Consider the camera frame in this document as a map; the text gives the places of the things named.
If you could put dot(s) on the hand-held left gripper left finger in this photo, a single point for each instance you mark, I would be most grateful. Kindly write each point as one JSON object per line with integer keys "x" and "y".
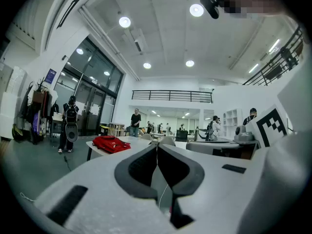
{"x": 97, "y": 203}

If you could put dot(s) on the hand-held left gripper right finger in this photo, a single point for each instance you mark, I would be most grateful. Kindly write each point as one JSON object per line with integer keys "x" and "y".
{"x": 207, "y": 203}

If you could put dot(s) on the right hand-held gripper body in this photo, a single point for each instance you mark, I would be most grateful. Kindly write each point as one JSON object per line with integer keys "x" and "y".
{"x": 275, "y": 179}

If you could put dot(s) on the red backpack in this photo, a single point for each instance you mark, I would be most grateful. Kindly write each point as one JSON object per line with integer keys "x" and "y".
{"x": 111, "y": 144}

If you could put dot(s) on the grey desktop device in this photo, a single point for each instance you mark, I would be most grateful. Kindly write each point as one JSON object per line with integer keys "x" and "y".
{"x": 243, "y": 134}

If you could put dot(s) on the grey table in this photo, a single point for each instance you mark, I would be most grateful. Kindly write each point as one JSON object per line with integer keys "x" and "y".
{"x": 209, "y": 145}

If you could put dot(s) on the white shelf unit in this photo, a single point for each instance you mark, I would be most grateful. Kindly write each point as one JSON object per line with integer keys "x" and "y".
{"x": 232, "y": 122}

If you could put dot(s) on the black office chair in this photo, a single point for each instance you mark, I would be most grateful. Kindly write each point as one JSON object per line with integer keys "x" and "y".
{"x": 181, "y": 135}

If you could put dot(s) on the beige chair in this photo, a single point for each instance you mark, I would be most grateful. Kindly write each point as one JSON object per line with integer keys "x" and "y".
{"x": 168, "y": 141}
{"x": 146, "y": 137}

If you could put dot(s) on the wooden rack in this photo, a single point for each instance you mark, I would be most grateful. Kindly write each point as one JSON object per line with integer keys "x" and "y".
{"x": 116, "y": 129}

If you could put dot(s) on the glass door front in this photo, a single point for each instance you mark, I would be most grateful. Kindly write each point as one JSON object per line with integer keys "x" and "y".
{"x": 95, "y": 94}

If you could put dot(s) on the clothes rack with garments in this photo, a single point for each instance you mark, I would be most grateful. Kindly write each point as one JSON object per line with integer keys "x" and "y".
{"x": 36, "y": 111}

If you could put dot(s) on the ceiling tube light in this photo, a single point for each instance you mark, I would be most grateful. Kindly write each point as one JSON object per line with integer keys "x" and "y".
{"x": 253, "y": 68}
{"x": 274, "y": 45}

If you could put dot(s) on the black balcony railing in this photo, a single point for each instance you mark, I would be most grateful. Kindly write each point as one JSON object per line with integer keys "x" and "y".
{"x": 170, "y": 96}

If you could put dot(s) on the black stair railing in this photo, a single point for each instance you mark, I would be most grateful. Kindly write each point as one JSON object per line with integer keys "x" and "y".
{"x": 275, "y": 64}

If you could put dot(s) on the round ceiling lamp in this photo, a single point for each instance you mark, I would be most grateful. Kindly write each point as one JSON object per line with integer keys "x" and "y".
{"x": 124, "y": 22}
{"x": 189, "y": 63}
{"x": 196, "y": 10}
{"x": 147, "y": 65}

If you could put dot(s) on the ceiling air conditioner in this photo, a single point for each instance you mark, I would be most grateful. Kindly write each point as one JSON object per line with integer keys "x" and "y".
{"x": 139, "y": 44}

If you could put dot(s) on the blue wall poster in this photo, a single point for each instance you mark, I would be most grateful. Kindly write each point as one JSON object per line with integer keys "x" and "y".
{"x": 50, "y": 76}

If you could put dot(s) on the black head camera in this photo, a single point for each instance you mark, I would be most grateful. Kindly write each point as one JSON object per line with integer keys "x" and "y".
{"x": 210, "y": 5}

